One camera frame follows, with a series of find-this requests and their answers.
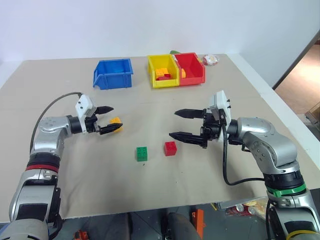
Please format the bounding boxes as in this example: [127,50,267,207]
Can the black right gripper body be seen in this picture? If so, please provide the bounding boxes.
[199,107,225,149]

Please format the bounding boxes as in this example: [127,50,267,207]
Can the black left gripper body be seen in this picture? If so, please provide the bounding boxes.
[84,113,102,135]

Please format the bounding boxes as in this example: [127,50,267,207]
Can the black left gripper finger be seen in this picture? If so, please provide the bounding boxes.
[99,122,124,136]
[96,105,115,116]

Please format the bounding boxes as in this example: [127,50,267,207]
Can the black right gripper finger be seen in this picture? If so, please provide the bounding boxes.
[168,131,208,150]
[173,108,207,120]

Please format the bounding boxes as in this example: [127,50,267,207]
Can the yellow toy cube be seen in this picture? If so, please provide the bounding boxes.
[109,116,125,132]

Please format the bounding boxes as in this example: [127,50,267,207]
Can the red toy cube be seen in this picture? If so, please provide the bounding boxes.
[163,140,178,157]

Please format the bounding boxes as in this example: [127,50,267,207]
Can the blue plastic storage bin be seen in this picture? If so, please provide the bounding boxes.
[92,58,134,90]

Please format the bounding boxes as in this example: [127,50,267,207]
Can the red plastic storage bin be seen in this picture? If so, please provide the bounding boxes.
[173,52,207,87]

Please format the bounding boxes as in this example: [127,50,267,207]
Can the yellow plastic storage bin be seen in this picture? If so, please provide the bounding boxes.
[146,53,181,89]

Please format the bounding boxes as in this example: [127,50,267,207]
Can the green toy cube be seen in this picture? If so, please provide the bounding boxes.
[135,146,149,163]

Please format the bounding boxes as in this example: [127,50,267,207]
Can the yellow toy bricks pile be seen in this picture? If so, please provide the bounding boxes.
[154,67,173,81]

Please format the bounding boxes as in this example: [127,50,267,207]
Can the red white wrapped packet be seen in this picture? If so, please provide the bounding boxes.
[202,54,221,67]

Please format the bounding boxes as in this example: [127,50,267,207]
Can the orange tool under table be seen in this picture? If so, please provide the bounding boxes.
[192,208,207,236]

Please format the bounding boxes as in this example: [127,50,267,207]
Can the drink cans under table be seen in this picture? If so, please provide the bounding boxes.
[226,203,252,217]

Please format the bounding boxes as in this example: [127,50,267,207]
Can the dark rounded shape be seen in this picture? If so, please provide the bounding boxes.
[165,211,202,240]

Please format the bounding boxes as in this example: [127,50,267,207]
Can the yellow snack bag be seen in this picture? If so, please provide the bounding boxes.
[244,197,268,216]

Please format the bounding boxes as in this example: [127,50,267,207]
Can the brown cardboard box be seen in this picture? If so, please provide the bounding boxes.
[304,101,320,124]

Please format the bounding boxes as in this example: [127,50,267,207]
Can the orange black floor object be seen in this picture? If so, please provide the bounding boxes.
[73,230,89,240]

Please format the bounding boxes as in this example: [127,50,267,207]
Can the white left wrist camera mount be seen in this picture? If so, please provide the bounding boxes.
[75,94,98,135]

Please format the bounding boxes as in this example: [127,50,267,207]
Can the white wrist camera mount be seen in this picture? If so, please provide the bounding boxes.
[75,94,98,135]
[208,90,232,144]

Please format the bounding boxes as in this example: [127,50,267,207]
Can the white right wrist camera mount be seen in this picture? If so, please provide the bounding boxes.
[208,90,232,144]

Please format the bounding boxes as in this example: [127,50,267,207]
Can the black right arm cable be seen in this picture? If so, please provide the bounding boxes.
[220,124,267,187]

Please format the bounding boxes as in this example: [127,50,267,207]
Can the grey left arm cable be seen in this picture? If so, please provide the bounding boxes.
[29,91,84,154]

